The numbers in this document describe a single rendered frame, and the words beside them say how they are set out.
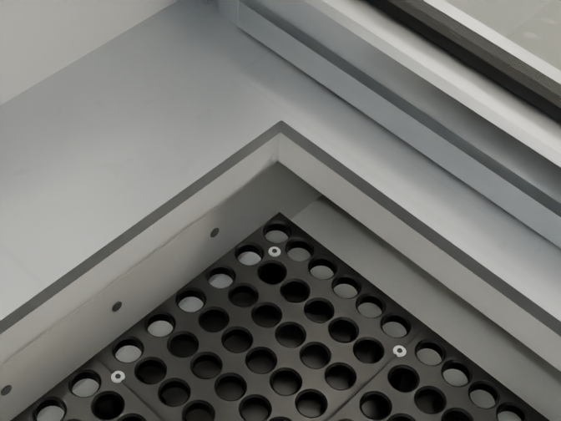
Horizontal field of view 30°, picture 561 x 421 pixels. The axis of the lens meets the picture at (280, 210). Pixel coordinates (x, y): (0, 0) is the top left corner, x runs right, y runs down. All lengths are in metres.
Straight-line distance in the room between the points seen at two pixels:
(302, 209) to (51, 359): 0.17
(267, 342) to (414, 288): 0.13
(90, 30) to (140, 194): 0.09
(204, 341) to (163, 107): 0.11
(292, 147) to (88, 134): 0.09
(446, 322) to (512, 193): 0.12
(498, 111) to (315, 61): 0.10
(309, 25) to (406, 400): 0.17
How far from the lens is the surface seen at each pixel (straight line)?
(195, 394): 0.43
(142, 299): 0.50
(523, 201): 0.43
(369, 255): 0.56
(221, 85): 0.48
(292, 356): 0.44
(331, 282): 0.47
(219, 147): 0.45
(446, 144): 0.44
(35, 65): 0.48
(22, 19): 0.46
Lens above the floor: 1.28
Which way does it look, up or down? 50 degrees down
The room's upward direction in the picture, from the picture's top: 5 degrees clockwise
